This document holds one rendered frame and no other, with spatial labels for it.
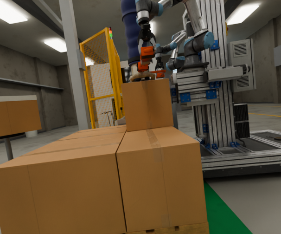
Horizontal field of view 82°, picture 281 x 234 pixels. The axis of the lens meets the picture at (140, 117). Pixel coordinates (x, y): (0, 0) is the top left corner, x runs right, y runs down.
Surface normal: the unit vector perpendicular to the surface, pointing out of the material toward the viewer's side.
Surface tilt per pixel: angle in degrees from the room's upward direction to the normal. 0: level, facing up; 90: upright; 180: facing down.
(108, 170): 90
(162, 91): 90
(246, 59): 90
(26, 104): 90
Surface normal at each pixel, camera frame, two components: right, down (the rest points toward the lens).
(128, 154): 0.01, 0.07
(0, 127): 0.75, -0.05
